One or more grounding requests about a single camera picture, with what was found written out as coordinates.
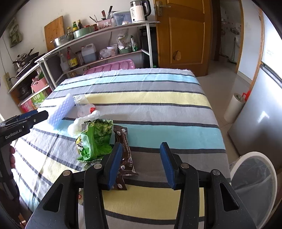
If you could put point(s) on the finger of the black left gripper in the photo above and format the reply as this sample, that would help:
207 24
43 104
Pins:
18 117
37 118

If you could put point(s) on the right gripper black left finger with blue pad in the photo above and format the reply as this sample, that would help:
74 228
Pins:
59 207

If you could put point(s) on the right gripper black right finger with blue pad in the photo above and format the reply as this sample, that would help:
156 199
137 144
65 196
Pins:
223 207

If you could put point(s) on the white trash bin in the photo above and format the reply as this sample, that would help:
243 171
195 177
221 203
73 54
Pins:
253 177

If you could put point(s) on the metal kitchen shelf rack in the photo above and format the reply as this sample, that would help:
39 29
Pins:
54 65

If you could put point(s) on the person's left hand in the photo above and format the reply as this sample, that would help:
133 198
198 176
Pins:
12 158

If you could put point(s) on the white foam block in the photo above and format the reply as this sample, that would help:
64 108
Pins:
61 111

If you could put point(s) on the pink plastic basket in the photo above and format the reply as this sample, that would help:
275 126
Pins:
38 84

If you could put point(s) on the white plastic bag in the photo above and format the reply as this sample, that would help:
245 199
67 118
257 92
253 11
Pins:
76 127

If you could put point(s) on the clear plastic cup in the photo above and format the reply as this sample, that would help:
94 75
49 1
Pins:
84 107

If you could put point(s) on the black cooking pot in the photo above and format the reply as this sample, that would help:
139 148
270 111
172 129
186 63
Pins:
24 59

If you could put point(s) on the green snack bag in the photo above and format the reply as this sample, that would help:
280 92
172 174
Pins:
94 140

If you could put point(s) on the soy sauce bottle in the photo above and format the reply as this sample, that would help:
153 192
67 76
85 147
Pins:
72 59

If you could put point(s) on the brown snack wrapper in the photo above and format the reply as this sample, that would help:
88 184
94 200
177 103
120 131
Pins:
126 167

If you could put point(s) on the white oil jug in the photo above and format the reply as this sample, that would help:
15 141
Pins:
89 53

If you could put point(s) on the steel mixing bowl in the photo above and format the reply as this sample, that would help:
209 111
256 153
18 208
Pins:
62 40

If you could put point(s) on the silver refrigerator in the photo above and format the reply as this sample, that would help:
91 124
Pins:
258 126

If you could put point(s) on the wooden cutting board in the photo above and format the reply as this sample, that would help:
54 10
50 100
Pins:
53 30

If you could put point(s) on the green enamel basin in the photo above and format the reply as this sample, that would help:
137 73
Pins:
83 31

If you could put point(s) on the pink plastic tray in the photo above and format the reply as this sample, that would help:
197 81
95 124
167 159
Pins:
118 65

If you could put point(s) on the white paper roll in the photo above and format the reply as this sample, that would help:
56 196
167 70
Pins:
234 108

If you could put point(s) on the pink utensil basket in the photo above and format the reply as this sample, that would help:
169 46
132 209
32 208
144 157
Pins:
104 24

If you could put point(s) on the striped tablecloth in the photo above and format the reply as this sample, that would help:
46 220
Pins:
155 105

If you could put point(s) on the clear storage box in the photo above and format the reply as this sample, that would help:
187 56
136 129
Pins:
122 17

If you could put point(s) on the white electric kettle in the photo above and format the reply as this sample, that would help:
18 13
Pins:
140 10

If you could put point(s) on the wooden door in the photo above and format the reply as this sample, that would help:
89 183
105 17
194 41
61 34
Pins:
184 32

